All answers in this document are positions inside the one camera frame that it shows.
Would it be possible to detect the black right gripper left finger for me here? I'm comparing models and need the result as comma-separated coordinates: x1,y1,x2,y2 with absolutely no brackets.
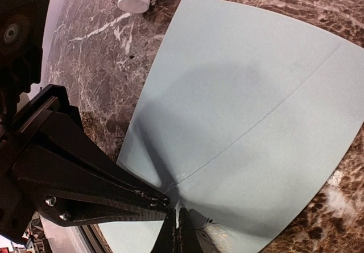
151,209,177,253

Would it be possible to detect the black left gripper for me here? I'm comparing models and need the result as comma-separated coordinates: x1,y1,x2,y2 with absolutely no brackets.
1,84,170,244

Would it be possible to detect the light blue paper envelope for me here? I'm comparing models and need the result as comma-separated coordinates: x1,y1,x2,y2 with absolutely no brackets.
117,0,363,252

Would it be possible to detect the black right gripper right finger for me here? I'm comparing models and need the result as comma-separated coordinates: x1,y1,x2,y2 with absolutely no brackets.
177,208,203,253

